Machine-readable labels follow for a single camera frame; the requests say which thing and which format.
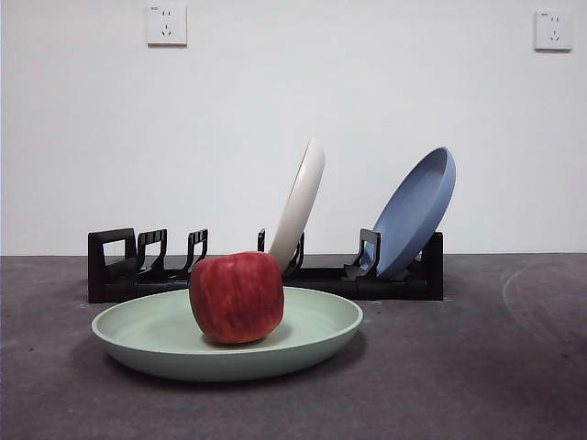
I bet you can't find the green plate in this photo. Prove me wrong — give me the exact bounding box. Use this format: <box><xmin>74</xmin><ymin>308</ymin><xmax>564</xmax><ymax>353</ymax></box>
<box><xmin>90</xmin><ymin>286</ymin><xmax>364</xmax><ymax>382</ymax></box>

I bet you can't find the red apple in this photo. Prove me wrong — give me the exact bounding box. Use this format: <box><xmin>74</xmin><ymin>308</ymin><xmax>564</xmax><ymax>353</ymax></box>
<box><xmin>188</xmin><ymin>250</ymin><xmax>285</xmax><ymax>346</ymax></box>

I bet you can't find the blue plate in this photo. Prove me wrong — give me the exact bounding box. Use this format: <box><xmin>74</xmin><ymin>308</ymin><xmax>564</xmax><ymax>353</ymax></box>
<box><xmin>371</xmin><ymin>146</ymin><xmax>458</xmax><ymax>280</ymax></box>

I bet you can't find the white wall outlet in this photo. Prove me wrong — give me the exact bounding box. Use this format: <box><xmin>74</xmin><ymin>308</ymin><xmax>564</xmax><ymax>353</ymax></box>
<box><xmin>147</xmin><ymin>5</ymin><xmax>188</xmax><ymax>48</ymax></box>
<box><xmin>533</xmin><ymin>11</ymin><xmax>573</xmax><ymax>52</ymax></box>

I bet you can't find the black plate rack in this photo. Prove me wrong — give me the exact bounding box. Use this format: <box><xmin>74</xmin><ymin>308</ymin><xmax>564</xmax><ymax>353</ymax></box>
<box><xmin>86</xmin><ymin>227</ymin><xmax>445</xmax><ymax>303</ymax></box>

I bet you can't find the beige plate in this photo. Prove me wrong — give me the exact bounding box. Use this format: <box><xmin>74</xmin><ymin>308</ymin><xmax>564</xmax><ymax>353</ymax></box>
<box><xmin>266</xmin><ymin>138</ymin><xmax>327</xmax><ymax>276</ymax></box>

